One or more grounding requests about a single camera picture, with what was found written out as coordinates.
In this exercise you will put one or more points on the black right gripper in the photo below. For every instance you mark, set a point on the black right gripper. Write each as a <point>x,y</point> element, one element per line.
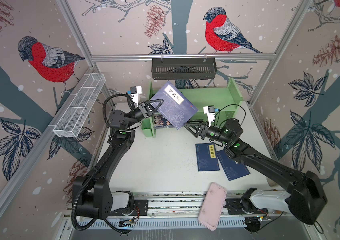
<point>204,130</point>

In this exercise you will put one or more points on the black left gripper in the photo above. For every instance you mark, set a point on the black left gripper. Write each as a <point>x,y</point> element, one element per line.
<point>144,113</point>

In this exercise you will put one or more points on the colourful illustrated thick book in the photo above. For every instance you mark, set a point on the colourful illustrated thick book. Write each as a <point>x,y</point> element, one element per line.
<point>159,121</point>

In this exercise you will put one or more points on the dark blue bottom book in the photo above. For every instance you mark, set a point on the dark blue bottom book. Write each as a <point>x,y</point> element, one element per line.
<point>176,108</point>

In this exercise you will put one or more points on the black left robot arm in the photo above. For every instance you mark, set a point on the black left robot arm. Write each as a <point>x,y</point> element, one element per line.
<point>92,197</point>

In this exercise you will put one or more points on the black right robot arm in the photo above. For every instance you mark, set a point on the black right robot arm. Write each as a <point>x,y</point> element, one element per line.
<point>307,197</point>

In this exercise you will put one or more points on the green wooden shelf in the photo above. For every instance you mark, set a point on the green wooden shelf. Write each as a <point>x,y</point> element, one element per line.
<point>226,99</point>

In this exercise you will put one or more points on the black hanging basket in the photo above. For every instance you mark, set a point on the black hanging basket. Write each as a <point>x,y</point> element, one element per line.
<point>184,69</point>

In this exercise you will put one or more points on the pink plastic tray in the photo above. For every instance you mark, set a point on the pink plastic tray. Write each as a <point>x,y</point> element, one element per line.
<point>211,208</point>

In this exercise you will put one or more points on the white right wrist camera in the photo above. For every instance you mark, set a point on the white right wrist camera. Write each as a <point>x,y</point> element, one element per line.
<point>210,112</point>

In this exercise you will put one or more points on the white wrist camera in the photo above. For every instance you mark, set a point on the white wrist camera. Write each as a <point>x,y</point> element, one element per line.
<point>135,93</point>
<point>210,112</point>

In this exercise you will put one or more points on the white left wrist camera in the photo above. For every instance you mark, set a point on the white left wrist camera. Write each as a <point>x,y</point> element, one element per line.
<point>135,93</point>

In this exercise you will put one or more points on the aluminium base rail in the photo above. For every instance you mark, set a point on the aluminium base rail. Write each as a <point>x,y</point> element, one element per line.
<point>181,210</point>

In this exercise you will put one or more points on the white wire mesh basket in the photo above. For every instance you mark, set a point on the white wire mesh basket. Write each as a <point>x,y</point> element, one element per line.
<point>77,112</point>

